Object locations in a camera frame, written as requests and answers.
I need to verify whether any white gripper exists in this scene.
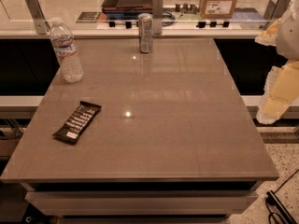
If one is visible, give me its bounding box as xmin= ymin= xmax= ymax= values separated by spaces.
xmin=255 ymin=0 xmax=299 ymax=124

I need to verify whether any silver redbull can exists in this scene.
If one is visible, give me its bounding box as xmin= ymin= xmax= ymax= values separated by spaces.
xmin=138 ymin=13 xmax=153 ymax=53

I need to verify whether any black rxbar chocolate bar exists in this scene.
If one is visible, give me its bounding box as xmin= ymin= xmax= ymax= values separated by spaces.
xmin=52 ymin=101 xmax=102 ymax=145

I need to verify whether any cardboard box with label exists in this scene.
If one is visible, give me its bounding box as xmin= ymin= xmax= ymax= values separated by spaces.
xmin=199 ymin=0 xmax=237 ymax=19

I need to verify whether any dark tray stack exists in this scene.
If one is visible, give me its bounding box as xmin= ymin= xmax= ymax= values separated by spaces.
xmin=101 ymin=0 xmax=163 ymax=15

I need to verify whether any clear plastic water bottle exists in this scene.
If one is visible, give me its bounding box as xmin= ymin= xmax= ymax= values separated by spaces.
xmin=50 ymin=17 xmax=84 ymax=83

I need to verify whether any right metal bracket post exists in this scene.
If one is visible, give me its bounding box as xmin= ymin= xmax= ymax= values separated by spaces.
xmin=263 ymin=0 xmax=293 ymax=28

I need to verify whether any metal bracket post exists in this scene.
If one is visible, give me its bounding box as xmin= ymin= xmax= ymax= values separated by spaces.
xmin=25 ymin=0 xmax=49 ymax=35
xmin=152 ymin=0 xmax=164 ymax=35
xmin=263 ymin=0 xmax=293 ymax=28

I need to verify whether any middle metal bracket post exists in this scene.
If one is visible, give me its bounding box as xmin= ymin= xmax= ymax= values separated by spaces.
xmin=152 ymin=0 xmax=164 ymax=35

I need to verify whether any black floor device with cable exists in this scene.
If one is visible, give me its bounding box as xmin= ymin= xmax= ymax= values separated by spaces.
xmin=265 ymin=170 xmax=299 ymax=224

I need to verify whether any left metal bracket post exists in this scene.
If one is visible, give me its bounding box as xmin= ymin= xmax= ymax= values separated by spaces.
xmin=25 ymin=0 xmax=49 ymax=35

